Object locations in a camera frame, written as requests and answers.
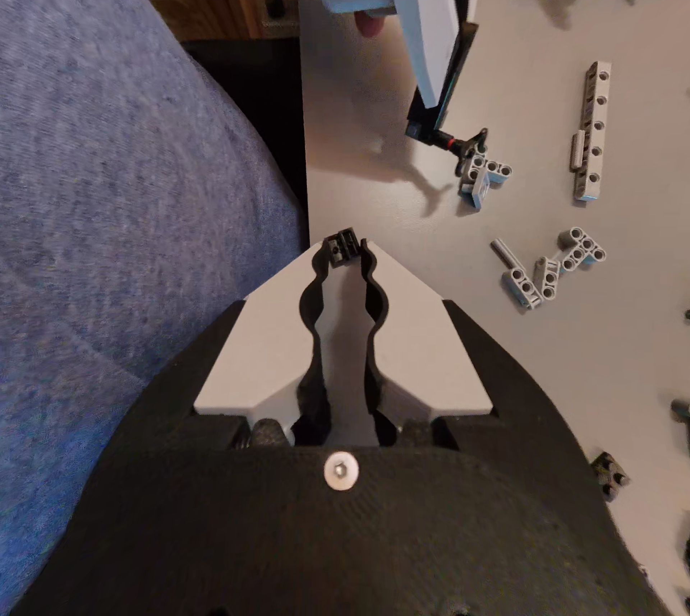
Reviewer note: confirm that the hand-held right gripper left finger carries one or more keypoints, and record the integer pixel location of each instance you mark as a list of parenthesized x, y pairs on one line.
[(259, 357)]

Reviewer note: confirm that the person's blue sweater torso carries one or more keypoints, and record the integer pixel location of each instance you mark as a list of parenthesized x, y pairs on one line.
[(135, 249)]

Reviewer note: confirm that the small black lego piece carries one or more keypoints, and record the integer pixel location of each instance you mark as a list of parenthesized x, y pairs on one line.
[(609, 476)]

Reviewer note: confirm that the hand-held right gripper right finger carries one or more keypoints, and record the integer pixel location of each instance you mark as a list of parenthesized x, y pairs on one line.
[(431, 363)]

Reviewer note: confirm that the black lego connector red pin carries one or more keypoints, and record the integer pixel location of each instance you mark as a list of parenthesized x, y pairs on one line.
[(463, 147)]

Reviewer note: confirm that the group of light grey lego pieces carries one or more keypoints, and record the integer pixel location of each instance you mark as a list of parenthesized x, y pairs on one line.
[(593, 131)]

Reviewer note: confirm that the black curved lego tile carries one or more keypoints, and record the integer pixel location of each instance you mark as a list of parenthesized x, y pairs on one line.
[(343, 248)]

